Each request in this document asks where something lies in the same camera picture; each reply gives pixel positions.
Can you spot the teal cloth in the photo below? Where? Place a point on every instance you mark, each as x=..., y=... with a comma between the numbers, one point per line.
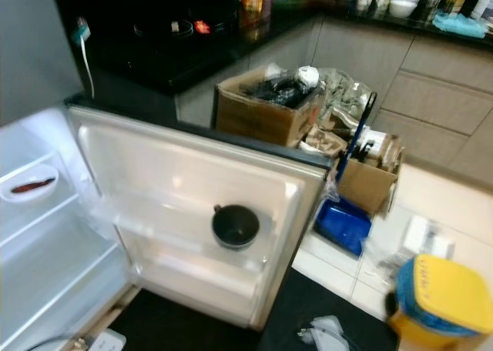
x=461, y=25

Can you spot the small cardboard box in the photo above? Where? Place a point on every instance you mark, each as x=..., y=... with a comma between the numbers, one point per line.
x=366, y=185

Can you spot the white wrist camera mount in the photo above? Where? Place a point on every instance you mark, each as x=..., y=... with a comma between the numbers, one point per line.
x=112, y=341
x=327, y=334

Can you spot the clear plastic bags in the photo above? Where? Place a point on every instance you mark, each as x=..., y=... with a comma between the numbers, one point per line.
x=343, y=89

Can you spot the clear fridge door shelf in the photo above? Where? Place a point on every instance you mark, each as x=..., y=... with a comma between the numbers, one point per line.
x=154, y=232

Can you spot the large cardboard box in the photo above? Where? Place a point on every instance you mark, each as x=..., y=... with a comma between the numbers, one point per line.
x=254, y=120

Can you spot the white crumpled bag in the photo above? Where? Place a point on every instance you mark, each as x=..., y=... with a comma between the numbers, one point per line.
x=308, y=75

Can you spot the black floor mat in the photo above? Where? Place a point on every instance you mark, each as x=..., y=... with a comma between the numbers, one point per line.
x=200, y=328

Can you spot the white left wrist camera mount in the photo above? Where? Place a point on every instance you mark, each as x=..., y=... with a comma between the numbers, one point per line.
x=112, y=341

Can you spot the blue plastic bin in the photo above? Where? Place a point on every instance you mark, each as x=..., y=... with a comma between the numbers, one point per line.
x=343, y=228

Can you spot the white floor appliance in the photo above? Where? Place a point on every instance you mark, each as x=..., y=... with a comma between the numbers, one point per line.
x=427, y=235

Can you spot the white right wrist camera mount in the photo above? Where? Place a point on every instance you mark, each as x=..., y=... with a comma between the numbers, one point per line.
x=327, y=334

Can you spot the white ceramic bowl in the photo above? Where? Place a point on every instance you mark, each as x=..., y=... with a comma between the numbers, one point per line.
x=403, y=6

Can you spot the black cooktop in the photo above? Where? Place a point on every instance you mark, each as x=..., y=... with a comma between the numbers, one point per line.
x=154, y=47

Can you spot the white lined fridge door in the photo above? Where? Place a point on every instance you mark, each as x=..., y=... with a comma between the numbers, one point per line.
x=162, y=166

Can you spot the grey fridge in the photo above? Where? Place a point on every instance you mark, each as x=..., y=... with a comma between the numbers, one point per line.
x=35, y=43

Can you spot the white plate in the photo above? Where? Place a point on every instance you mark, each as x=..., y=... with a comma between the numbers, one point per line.
x=11, y=197

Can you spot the red chili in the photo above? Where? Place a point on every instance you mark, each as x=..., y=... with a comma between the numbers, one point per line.
x=35, y=185

